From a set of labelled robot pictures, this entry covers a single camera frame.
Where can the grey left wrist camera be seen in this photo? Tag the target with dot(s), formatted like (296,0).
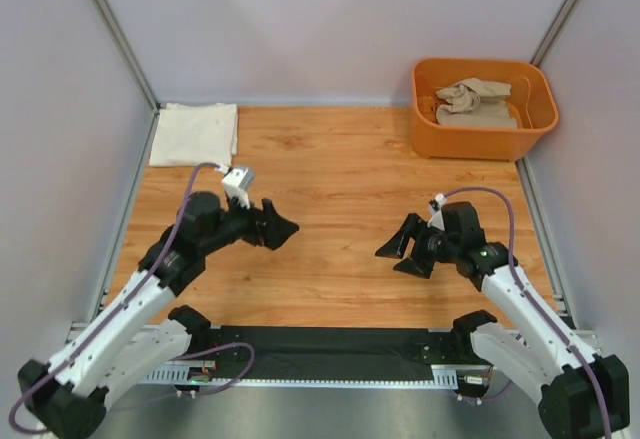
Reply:
(236,183)

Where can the aluminium frame post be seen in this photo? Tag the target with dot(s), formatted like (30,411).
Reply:
(118,36)
(554,31)

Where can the beige t shirt in bin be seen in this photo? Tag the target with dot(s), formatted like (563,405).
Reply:
(475,103)

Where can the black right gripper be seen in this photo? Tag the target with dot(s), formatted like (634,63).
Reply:
(395,246)

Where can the white t shirt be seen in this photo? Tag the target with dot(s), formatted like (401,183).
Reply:
(189,135)

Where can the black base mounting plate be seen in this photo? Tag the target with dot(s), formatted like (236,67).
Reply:
(324,354)

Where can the left aluminium frame post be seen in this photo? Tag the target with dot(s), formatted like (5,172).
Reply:
(118,36)

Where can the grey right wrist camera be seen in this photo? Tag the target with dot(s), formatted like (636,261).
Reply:
(435,208)

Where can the orange plastic bin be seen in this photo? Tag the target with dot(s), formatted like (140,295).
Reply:
(531,102)

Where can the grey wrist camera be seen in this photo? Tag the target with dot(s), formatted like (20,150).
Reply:
(236,183)
(435,208)

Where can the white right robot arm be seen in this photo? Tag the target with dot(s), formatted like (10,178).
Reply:
(578,392)

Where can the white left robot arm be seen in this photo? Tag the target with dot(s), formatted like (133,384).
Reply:
(71,393)

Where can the right aluminium frame post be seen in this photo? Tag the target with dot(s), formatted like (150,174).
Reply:
(554,31)

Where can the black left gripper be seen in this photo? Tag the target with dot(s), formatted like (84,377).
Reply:
(268,227)

